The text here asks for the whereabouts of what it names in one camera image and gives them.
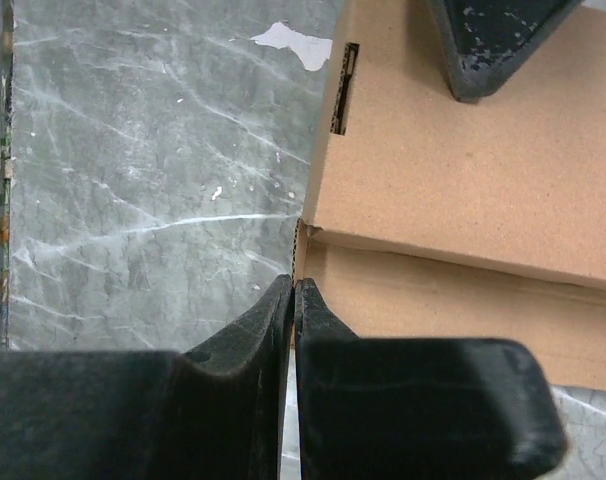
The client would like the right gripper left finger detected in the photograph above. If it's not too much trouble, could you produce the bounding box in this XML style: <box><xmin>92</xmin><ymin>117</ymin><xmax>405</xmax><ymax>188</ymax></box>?
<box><xmin>0</xmin><ymin>275</ymin><xmax>291</xmax><ymax>479</ymax></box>

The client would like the cardboard box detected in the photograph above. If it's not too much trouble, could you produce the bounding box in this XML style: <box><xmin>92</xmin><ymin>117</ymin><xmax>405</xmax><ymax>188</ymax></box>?
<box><xmin>293</xmin><ymin>1</ymin><xmax>606</xmax><ymax>390</ymax></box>

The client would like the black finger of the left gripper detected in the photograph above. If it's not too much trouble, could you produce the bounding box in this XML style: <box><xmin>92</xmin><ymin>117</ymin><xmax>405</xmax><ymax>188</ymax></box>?
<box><xmin>429</xmin><ymin>0</ymin><xmax>580</xmax><ymax>103</ymax></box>

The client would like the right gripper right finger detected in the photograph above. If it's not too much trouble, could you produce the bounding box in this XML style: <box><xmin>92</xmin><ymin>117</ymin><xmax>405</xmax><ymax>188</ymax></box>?
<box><xmin>294</xmin><ymin>279</ymin><xmax>567</xmax><ymax>479</ymax></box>

